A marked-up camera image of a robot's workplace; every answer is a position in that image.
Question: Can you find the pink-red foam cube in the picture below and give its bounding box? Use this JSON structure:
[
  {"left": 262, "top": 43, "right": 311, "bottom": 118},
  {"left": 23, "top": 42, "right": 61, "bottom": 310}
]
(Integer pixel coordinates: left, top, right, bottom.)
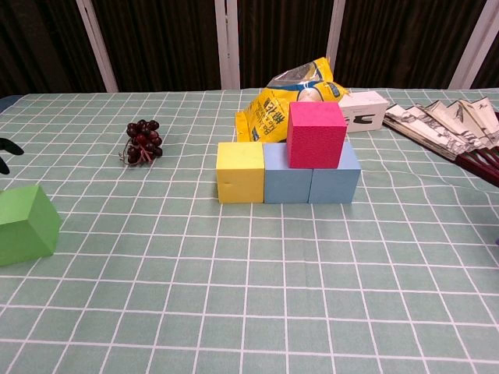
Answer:
[{"left": 287, "top": 101, "right": 348, "bottom": 170}]

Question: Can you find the dark pleated curtain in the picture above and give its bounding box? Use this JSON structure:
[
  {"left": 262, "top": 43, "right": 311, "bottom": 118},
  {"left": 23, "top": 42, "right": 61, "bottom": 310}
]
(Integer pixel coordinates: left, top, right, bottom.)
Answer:
[{"left": 0, "top": 0, "right": 499, "bottom": 97}]

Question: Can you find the white frame post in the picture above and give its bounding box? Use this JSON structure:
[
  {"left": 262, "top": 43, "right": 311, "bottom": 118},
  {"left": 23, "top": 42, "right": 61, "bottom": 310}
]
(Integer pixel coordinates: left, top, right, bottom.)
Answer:
[
  {"left": 214, "top": 0, "right": 241, "bottom": 90},
  {"left": 448, "top": 0, "right": 499, "bottom": 90},
  {"left": 76, "top": 0, "right": 119, "bottom": 94},
  {"left": 325, "top": 0, "right": 347, "bottom": 63}
]

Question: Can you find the yellow foam cube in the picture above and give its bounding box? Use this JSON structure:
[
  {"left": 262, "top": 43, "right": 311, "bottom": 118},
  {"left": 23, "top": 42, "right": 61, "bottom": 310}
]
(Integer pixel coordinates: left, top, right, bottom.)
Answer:
[{"left": 216, "top": 141, "right": 266, "bottom": 205}]

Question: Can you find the painted paper folding fan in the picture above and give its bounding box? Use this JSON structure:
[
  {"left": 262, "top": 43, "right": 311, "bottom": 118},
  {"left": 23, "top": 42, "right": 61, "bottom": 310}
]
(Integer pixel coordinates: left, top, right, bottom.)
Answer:
[{"left": 381, "top": 97, "right": 499, "bottom": 179}]

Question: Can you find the dark red grape bunch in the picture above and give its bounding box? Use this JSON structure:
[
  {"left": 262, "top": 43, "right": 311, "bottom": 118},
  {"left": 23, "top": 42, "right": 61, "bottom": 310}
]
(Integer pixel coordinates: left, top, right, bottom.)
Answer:
[{"left": 118, "top": 118, "right": 164, "bottom": 168}]

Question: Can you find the blue table cover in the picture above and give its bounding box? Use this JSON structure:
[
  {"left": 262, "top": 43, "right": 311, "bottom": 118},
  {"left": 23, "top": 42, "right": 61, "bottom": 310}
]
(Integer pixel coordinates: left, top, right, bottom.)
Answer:
[{"left": 0, "top": 95, "right": 19, "bottom": 115}]

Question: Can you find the green checked tablecloth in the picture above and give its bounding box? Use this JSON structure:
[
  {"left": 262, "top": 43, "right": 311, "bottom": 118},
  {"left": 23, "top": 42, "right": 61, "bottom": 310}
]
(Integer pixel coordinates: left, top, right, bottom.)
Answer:
[{"left": 0, "top": 87, "right": 499, "bottom": 374}]

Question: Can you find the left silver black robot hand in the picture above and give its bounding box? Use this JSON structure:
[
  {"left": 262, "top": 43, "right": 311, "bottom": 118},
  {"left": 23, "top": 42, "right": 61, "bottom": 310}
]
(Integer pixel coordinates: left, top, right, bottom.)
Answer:
[{"left": 0, "top": 136, "right": 25, "bottom": 175}]

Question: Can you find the light blue foam cube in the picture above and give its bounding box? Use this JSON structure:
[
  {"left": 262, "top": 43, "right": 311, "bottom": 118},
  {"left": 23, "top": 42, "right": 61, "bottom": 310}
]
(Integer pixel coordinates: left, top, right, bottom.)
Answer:
[
  {"left": 263, "top": 142, "right": 314, "bottom": 205},
  {"left": 307, "top": 141, "right": 362, "bottom": 205}
]

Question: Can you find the yellow snack bag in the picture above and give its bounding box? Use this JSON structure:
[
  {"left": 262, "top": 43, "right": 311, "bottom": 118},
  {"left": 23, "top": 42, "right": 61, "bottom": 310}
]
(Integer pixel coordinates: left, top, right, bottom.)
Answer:
[{"left": 235, "top": 56, "right": 351, "bottom": 144}]

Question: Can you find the green foam cube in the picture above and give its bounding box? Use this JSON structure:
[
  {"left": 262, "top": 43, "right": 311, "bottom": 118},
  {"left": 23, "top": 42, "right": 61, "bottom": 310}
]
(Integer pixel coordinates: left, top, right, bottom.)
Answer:
[{"left": 0, "top": 184, "right": 62, "bottom": 267}]

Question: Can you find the small white cardboard box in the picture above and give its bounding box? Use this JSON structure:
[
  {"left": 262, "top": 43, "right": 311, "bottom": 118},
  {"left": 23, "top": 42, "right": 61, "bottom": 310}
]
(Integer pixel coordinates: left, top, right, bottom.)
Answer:
[{"left": 338, "top": 90, "right": 390, "bottom": 134}]

